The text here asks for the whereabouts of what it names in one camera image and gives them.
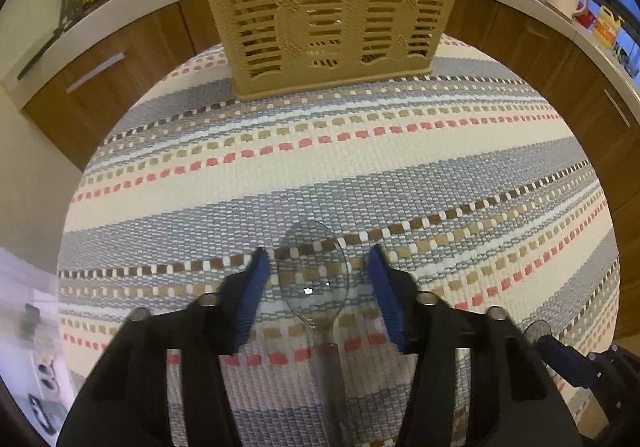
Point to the wooden base cabinets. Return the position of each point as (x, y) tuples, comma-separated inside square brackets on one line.
[(150, 37)]

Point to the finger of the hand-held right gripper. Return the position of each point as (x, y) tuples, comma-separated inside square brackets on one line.
[(565, 359)]

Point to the striped woven table mat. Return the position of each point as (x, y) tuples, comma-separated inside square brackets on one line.
[(350, 167)]

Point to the yellow detergent bottle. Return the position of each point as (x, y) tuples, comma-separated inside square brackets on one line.
[(607, 24)]

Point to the clear plastic spoon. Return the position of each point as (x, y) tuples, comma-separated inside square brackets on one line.
[(312, 267), (539, 328)]

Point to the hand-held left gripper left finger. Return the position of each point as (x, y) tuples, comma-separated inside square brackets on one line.
[(252, 299)]

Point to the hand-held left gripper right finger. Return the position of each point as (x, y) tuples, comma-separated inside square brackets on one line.
[(389, 299)]

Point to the beige plastic utensil basket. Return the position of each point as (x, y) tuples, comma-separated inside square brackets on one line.
[(330, 2)]

